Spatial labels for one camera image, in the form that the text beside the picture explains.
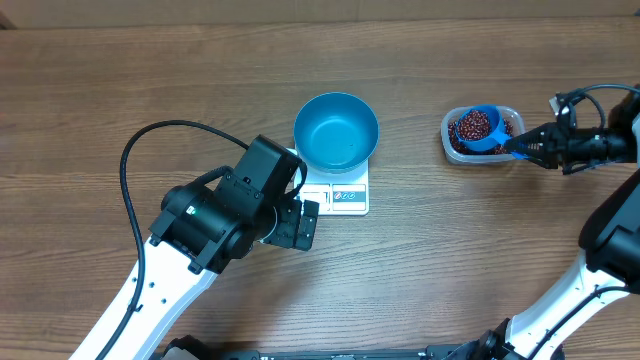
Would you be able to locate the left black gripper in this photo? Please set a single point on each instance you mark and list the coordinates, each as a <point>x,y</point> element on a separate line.
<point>291,212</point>

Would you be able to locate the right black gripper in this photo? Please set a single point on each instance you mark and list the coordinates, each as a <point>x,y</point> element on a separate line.
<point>560,146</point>

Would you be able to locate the blue plastic measuring scoop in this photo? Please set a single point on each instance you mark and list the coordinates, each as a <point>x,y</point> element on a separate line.
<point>499,135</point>

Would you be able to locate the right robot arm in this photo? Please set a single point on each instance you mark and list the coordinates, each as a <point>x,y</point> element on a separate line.
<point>606,268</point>

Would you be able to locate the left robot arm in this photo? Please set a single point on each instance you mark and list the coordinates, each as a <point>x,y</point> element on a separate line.
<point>202,227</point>

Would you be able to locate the red beans in scoop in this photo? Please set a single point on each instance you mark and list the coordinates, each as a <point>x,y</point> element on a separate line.
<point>474,126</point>

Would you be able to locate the blue metal bowl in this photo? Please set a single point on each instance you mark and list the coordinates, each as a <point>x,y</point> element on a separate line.
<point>336,132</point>

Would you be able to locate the red adzuki beans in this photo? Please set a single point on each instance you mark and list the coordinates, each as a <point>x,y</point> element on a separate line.
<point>460,148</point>

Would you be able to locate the clear plastic food container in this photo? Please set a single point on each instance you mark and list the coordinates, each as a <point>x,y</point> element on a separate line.
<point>513,121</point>

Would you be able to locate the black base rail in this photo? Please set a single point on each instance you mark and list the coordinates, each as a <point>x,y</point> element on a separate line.
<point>189,347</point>

